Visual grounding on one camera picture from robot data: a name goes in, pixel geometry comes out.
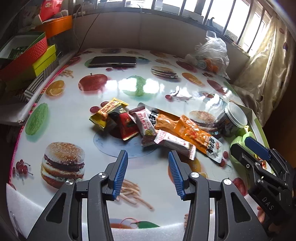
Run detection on white foam sheet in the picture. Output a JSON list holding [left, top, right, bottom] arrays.
[[6, 184, 185, 240]]

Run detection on pink white nougat candy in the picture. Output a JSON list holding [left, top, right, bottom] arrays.
[[128, 106, 157, 147]]

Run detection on green gift box tray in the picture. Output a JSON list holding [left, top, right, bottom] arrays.
[[238, 105, 269, 148]]

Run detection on clear plastic bag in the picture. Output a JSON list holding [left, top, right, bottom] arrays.
[[185, 31, 230, 80]]

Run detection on black smartphone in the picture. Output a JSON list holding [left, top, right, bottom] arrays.
[[88, 56, 137, 68]]

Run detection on clear jar white lid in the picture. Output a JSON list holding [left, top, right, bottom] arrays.
[[215, 102, 247, 138]]

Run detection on orange konjac snack pouch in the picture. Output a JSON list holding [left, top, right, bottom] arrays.
[[173, 115, 222, 155]]

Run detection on yellow green box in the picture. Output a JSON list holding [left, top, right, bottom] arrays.
[[27, 45, 57, 79]]

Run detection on yellow peanut crisp packet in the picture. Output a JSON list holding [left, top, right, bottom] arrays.
[[89, 97, 129, 131]]

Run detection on orange storage box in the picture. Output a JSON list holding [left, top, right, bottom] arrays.
[[35, 16, 73, 39]]

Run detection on red triangular snack packet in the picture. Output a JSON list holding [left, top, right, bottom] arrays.
[[117, 113, 138, 141]]

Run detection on person's right hand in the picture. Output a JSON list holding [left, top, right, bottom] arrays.
[[257, 206, 265, 224]]

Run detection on black red snack packet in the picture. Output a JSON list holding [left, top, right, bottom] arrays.
[[108, 104, 126, 122]]

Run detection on black white striped box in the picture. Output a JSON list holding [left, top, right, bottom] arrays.
[[21, 60, 59, 103]]

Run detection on red paper bag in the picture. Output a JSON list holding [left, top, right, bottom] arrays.
[[39, 0, 63, 22]]

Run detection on beige floral curtain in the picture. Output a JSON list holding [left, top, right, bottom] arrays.
[[233, 14, 295, 126]]

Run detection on red dotted box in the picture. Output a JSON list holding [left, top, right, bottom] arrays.
[[1, 31, 48, 82]]

